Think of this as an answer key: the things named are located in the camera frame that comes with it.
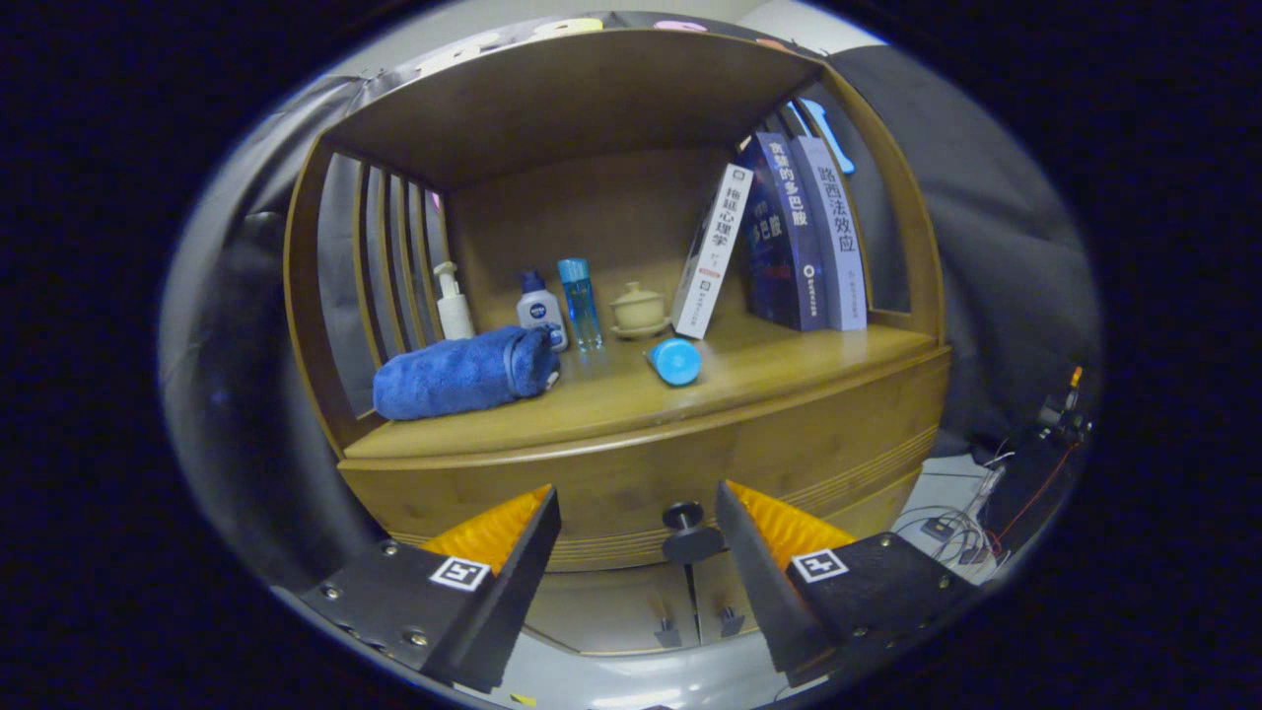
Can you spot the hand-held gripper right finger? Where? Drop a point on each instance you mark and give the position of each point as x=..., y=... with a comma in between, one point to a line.
x=764, y=592

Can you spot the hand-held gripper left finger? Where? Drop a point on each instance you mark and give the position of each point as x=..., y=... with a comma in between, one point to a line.
x=513, y=602

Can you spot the wooden drawer with black knob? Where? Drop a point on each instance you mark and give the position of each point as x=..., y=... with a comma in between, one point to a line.
x=631, y=473

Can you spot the blue and white cosmetic tube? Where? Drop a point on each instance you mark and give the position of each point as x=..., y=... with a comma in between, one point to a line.
x=676, y=362

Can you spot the wooden cabinet door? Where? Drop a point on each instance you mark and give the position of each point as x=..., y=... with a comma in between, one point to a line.
x=725, y=592
x=611, y=606

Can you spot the wooden countertop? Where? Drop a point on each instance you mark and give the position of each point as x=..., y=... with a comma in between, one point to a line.
x=769, y=365

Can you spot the wooden cabinet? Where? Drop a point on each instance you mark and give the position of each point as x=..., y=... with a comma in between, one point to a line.
x=572, y=99

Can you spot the blue rolled towel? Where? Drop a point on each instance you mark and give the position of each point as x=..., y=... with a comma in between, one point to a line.
x=454, y=375

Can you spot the white pump bottle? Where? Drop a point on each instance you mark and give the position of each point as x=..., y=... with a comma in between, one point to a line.
x=455, y=316

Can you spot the white bottle with blue cap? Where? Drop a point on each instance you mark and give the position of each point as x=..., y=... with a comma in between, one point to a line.
x=540, y=311

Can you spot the clear blue bottle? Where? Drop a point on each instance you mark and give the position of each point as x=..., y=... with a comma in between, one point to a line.
x=582, y=306

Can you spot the beige lidded teacup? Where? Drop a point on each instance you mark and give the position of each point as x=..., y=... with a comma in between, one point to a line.
x=639, y=311

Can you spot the white book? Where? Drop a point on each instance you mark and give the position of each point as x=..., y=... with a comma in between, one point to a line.
x=712, y=256

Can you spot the dark blue book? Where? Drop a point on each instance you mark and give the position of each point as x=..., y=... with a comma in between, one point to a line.
x=789, y=237

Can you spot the light purple book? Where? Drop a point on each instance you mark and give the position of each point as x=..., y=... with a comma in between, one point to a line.
x=838, y=237

